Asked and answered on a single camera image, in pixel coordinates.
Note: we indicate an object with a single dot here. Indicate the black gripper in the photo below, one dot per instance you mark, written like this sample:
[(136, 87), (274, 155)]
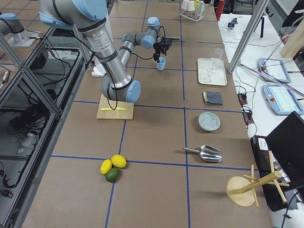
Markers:
[(159, 48)]

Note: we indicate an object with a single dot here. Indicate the yellow plastic knife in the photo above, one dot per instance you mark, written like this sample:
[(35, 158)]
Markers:
[(110, 109)]

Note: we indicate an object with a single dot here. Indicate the white bear tray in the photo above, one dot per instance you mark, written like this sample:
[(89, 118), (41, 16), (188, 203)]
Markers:
[(206, 78)]

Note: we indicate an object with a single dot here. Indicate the yellow lemon left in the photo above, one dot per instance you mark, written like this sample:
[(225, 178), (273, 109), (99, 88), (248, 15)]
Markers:
[(105, 166)]

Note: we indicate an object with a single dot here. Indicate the metal ice scoop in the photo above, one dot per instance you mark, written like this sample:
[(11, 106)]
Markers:
[(207, 153)]

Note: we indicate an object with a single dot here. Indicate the white cup drying rack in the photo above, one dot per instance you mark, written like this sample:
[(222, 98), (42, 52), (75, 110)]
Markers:
[(192, 9)]

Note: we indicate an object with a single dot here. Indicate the grey folded cloth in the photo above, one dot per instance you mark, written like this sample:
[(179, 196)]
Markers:
[(212, 98)]

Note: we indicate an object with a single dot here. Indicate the light blue plastic cup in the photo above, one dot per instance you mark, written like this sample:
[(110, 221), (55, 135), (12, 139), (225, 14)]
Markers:
[(161, 66)]

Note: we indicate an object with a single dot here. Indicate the wooden mug tree stand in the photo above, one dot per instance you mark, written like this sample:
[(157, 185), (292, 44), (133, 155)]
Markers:
[(242, 190)]

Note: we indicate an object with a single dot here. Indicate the black laptop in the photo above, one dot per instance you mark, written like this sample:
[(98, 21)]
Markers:
[(286, 142)]

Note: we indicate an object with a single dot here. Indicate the lower teach pendant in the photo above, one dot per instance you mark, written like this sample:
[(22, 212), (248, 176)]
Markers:
[(281, 100)]

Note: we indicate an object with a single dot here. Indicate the green lime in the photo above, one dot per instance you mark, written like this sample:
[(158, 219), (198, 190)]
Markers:
[(112, 175)]

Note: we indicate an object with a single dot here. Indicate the teach pendant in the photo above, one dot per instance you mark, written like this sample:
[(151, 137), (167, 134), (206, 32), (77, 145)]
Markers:
[(281, 100), (274, 69)]

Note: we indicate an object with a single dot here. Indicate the green bowl of ice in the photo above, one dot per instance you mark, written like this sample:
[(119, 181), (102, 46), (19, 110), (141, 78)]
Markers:
[(208, 121)]

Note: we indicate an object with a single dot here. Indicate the steel muddler black tip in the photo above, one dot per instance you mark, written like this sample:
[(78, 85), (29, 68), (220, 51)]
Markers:
[(173, 37)]

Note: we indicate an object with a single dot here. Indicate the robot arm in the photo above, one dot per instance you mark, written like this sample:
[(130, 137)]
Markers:
[(89, 17), (10, 24)]

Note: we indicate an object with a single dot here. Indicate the aluminium frame post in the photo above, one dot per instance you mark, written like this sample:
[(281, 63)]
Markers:
[(253, 22)]

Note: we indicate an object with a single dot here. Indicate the yellow lemon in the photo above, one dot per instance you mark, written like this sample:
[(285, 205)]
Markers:
[(118, 161), (105, 166)]

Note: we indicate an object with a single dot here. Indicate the wooden cutting board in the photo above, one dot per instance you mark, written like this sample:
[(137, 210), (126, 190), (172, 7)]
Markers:
[(114, 115)]

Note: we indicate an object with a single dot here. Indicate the upper teach pendant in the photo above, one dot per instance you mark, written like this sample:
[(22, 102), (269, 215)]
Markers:
[(274, 69)]

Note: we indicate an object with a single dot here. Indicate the yellow lemon right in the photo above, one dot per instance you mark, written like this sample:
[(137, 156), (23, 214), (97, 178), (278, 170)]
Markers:
[(118, 161)]

